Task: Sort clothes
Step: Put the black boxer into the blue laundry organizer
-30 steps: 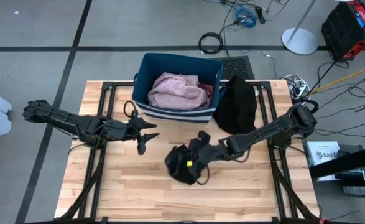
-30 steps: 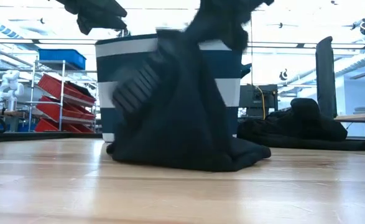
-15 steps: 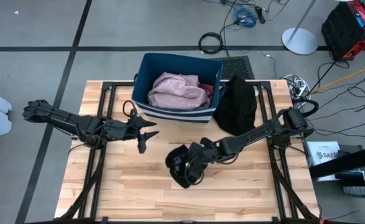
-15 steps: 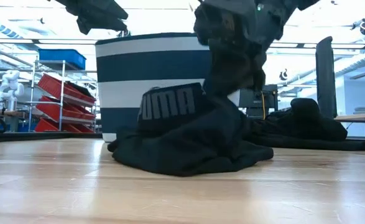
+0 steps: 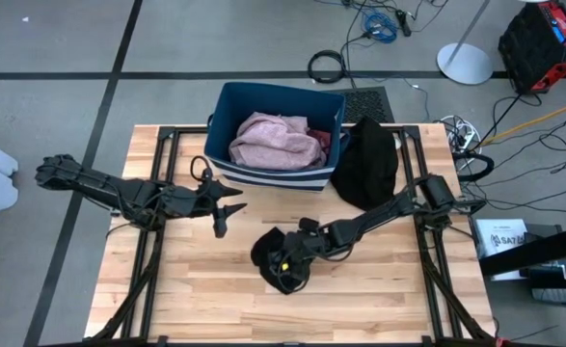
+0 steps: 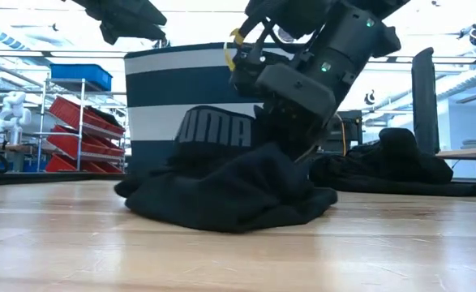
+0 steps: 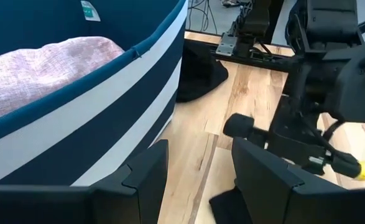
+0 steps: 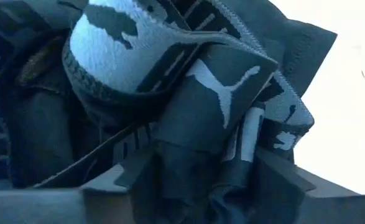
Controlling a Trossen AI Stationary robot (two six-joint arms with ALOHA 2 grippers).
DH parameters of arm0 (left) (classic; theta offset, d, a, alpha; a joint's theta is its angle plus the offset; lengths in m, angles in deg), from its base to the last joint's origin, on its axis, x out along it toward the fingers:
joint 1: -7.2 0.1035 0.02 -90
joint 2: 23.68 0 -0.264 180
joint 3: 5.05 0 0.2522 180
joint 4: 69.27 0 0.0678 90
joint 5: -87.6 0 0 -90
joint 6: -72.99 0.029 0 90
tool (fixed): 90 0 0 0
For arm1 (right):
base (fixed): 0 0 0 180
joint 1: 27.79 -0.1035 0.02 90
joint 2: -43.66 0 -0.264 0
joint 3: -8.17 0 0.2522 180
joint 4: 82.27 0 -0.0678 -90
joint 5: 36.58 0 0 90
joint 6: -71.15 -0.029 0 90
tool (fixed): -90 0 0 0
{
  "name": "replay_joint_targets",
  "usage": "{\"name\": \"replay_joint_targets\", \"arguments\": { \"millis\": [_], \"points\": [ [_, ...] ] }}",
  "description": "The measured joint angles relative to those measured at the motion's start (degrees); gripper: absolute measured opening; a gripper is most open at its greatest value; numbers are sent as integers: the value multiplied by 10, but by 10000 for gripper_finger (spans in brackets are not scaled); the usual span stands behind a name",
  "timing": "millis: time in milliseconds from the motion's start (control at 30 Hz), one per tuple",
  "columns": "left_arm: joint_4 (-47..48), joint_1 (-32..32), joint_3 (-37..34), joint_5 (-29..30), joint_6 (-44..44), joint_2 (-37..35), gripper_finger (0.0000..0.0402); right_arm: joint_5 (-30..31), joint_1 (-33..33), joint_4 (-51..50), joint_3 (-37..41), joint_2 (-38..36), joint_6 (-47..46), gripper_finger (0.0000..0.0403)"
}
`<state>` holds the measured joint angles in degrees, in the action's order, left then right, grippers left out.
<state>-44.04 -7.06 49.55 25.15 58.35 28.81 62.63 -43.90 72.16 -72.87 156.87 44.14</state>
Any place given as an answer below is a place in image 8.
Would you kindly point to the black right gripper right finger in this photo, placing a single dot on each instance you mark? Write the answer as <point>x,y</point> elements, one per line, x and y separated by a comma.
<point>325,208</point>

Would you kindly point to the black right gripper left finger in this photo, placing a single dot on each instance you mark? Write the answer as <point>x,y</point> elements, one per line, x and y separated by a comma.
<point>107,202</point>

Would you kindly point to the black boxers grey waistband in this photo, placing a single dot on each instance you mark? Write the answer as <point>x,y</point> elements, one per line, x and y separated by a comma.
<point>201,102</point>

